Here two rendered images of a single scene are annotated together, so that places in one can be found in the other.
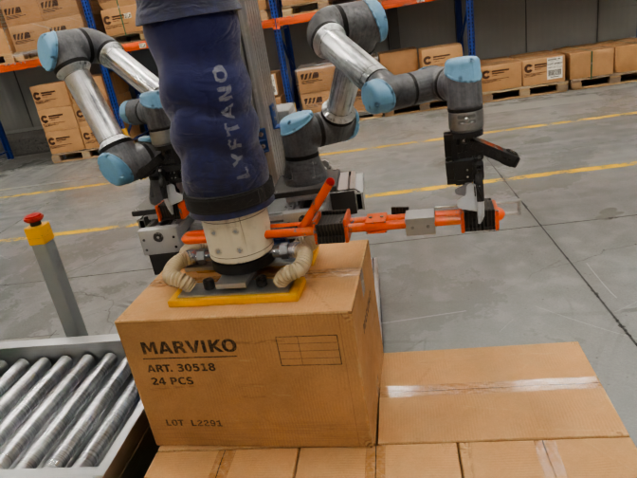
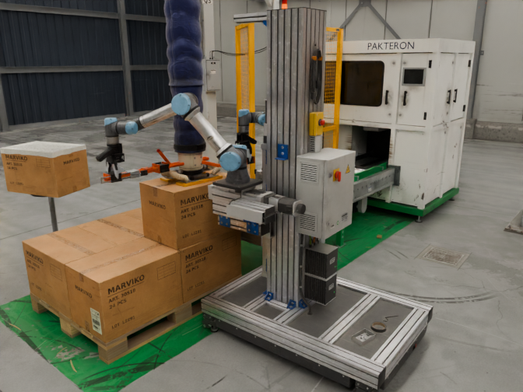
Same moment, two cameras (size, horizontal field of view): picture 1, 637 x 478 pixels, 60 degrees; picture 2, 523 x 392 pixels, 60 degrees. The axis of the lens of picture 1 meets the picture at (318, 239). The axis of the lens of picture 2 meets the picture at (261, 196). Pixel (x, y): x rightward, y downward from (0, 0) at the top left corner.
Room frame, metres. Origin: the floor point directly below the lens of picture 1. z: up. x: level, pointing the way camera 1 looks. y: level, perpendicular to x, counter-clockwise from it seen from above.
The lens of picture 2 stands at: (3.35, -2.31, 1.76)
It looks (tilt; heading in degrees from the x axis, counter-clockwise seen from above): 17 degrees down; 120
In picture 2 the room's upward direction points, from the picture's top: straight up
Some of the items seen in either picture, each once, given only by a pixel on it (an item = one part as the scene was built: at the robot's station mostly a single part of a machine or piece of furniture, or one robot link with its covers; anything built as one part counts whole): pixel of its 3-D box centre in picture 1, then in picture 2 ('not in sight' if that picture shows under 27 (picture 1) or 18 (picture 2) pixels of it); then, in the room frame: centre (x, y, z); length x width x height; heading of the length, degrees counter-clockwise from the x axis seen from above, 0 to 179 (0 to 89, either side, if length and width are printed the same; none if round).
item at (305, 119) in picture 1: (300, 133); (236, 155); (1.87, 0.00, 1.20); 0.13 x 0.12 x 0.14; 109
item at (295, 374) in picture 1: (264, 340); (192, 205); (1.35, 0.20, 0.74); 0.60 x 0.40 x 0.40; 76
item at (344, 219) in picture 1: (333, 226); (160, 167); (1.29, -0.04, 1.07); 0.10 x 0.08 x 0.06; 166
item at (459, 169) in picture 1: (464, 156); (114, 153); (1.21, -0.36, 1.22); 0.09 x 0.08 x 0.12; 76
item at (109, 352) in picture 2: not in sight; (140, 291); (1.00, -0.04, 0.07); 1.20 x 1.00 x 0.14; 79
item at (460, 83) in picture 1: (463, 83); (111, 127); (1.21, -0.36, 1.38); 0.09 x 0.08 x 0.11; 19
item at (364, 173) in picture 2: not in sight; (353, 180); (1.96, 2.02, 0.60); 1.60 x 0.10 x 0.09; 79
